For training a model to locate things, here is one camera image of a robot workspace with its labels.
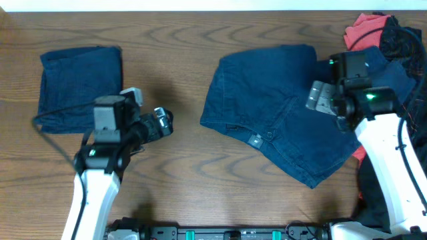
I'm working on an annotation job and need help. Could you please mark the dark blue denim shorts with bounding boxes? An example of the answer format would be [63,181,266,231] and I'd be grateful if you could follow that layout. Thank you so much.
[199,44,418,189]

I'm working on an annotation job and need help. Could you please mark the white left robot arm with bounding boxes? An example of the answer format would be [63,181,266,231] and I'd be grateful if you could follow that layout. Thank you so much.
[62,95,173,239]

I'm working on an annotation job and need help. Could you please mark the black garment with white logo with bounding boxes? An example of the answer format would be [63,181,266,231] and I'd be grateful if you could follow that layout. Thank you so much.
[352,156,390,233]

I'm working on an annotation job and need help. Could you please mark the black patterned garment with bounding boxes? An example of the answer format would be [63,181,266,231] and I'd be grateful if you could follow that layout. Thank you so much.
[380,15,426,133]

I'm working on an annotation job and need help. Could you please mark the red orange garment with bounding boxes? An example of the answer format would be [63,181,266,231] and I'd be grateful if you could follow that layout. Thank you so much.
[344,13,390,51]

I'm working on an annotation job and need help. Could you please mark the folded dark blue shorts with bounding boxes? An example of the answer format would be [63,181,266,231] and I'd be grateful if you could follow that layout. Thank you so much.
[37,47,123,134]

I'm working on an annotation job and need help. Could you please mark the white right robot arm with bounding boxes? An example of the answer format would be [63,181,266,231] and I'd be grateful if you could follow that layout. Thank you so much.
[306,51,426,239]

